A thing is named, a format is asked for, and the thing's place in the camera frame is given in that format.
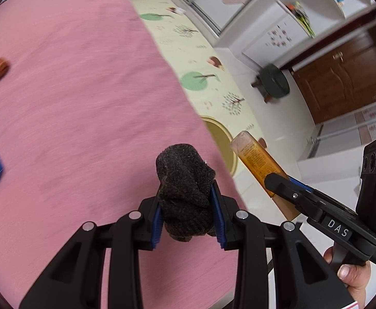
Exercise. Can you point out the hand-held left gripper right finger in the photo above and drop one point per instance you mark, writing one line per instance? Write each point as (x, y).
(218, 223)

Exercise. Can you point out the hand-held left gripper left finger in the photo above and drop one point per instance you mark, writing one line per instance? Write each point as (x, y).
(157, 223)

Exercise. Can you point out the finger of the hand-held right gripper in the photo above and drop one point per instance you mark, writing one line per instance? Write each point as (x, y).
(287, 193)

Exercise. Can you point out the orange plastic bottle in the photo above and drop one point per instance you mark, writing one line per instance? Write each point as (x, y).
(255, 157)

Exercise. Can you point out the dark knitted sock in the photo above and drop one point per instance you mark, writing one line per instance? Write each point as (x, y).
(184, 183)

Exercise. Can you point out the person's right hand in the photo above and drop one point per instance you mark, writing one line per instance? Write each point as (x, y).
(355, 283)

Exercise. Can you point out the glass sliding door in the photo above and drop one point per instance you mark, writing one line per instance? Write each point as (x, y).
(358, 125)

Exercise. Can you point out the green round stool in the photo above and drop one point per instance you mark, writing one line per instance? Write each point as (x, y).
(273, 79)

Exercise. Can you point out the brown wooden door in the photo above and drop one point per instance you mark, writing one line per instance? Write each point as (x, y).
(345, 67)

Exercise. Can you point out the pink bed sheet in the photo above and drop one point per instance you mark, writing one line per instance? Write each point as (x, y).
(78, 103)

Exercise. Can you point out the cream tree print play mat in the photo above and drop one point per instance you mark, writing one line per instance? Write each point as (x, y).
(188, 54)

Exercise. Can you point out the white shelf unit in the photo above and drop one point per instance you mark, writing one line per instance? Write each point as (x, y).
(271, 22)

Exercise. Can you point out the colourful items on shelf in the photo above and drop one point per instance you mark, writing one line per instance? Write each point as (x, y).
(300, 16)

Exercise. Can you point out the white wardrobe with floral panels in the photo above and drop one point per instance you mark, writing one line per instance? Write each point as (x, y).
(204, 0)

